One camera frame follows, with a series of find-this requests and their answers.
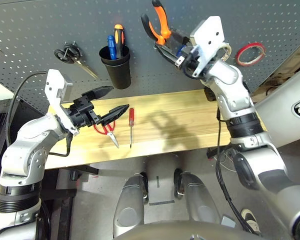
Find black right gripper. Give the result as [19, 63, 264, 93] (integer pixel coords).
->
[154, 27, 202, 76]

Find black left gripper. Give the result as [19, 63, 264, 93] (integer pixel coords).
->
[68, 85, 130, 130]

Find orange black pliers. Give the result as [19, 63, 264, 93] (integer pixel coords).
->
[140, 0, 173, 46]

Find red handled screwdriver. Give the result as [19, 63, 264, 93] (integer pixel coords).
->
[128, 107, 135, 149]

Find red handled scissors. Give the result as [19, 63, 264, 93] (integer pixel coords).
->
[93, 119, 120, 149]

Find red tape ring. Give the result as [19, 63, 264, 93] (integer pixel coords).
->
[235, 42, 267, 67]

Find dark grey perforated pegboard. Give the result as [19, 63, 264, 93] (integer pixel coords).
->
[0, 0, 300, 111]

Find black plastic cup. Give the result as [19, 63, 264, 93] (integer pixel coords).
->
[98, 44, 132, 90]

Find white tape roll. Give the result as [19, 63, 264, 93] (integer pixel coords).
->
[216, 42, 233, 62]

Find orange black screwdriver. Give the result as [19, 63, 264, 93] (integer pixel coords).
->
[113, 23, 125, 60]

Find black flat box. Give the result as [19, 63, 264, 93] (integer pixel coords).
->
[203, 87, 218, 102]

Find black table leg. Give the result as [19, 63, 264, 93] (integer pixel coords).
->
[69, 164, 100, 181]
[206, 146, 231, 159]

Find silver left robot leg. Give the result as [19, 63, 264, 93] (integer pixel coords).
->
[112, 172, 150, 237]

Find silver robot leg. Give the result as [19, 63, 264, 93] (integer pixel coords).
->
[174, 169, 221, 225]
[112, 172, 150, 237]

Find brown wooden panel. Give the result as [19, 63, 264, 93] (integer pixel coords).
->
[249, 43, 300, 103]

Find dark floor tape strip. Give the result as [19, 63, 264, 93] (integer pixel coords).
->
[148, 199, 176, 206]

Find silver right robot leg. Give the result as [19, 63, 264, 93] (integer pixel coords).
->
[174, 169, 221, 225]

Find grey robot torso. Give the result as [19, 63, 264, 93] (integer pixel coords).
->
[113, 219, 263, 240]

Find grey square floor piece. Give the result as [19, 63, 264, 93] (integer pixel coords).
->
[221, 215, 237, 228]

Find white bystander shoe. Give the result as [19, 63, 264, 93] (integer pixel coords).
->
[240, 208, 261, 235]

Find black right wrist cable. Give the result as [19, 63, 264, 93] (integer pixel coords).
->
[181, 51, 206, 80]

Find black handled scissors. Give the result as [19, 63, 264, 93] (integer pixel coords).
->
[53, 41, 100, 80]

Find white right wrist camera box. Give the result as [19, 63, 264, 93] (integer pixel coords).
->
[189, 15, 228, 78]

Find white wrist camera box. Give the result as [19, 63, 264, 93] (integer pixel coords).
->
[44, 69, 80, 136]
[189, 15, 228, 78]

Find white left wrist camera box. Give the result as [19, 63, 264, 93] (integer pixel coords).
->
[44, 69, 80, 136]

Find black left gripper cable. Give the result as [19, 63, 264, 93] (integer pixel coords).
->
[49, 133, 73, 158]

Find blue handled screwdriver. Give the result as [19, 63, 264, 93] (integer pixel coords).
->
[107, 34, 117, 60]

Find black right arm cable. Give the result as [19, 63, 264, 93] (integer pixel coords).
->
[214, 109, 262, 236]

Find black left camera cable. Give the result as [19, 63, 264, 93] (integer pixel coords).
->
[5, 71, 49, 148]

